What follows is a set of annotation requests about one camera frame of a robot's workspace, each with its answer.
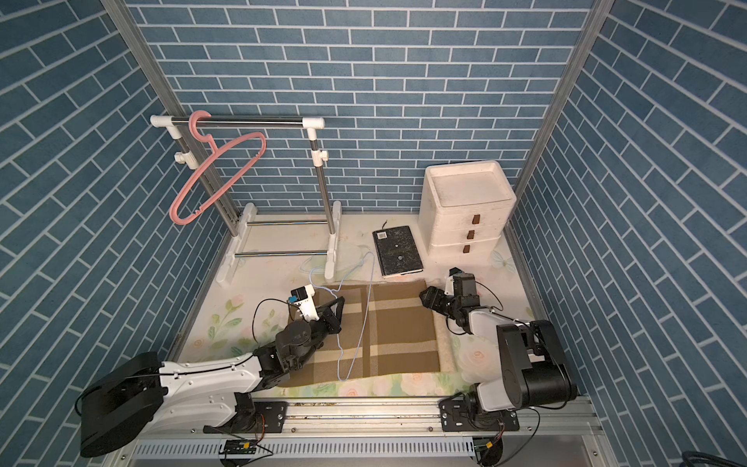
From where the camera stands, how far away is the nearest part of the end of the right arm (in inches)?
27.5

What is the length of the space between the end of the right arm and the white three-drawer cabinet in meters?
0.17

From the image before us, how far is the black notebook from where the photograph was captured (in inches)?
40.9

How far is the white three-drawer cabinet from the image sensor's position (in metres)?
0.93
